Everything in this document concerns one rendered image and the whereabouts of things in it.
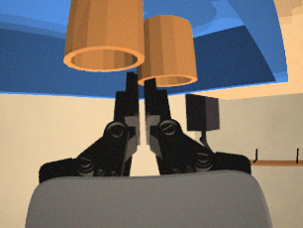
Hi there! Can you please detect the bronze bushing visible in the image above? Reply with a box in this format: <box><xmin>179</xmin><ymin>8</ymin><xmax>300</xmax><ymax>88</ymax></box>
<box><xmin>64</xmin><ymin>0</ymin><xmax>145</xmax><ymax>71</ymax></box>
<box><xmin>137</xmin><ymin>15</ymin><xmax>197</xmax><ymax>86</ymax></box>

